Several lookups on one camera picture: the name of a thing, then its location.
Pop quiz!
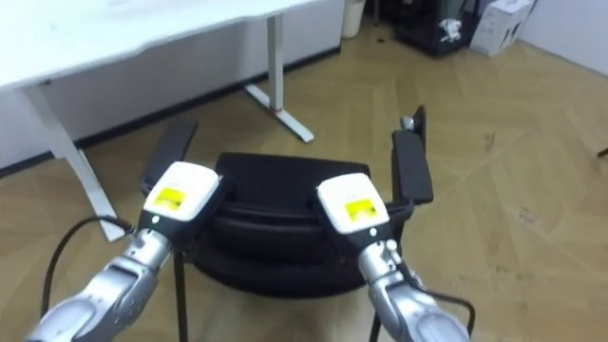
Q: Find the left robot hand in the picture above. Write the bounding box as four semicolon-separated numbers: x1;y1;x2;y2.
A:
137;161;233;251

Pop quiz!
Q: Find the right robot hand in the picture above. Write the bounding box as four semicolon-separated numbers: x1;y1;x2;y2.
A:
312;172;396;253

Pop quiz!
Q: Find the black office chair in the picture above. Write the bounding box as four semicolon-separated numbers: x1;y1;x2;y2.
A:
139;104;435;342

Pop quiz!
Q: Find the white desk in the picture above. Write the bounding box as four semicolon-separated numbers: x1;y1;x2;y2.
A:
0;0;347;243

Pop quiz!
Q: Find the white waste bin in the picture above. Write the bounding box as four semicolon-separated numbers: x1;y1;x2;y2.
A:
340;0;368;40

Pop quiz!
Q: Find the black storage crate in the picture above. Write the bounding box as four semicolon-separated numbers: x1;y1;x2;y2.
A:
379;0;481;58

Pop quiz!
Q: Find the white cardboard box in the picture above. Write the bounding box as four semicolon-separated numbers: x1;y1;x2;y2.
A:
468;0;537;58

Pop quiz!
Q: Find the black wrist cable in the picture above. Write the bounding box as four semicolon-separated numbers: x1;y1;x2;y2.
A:
40;215;136;318
396;259;477;338

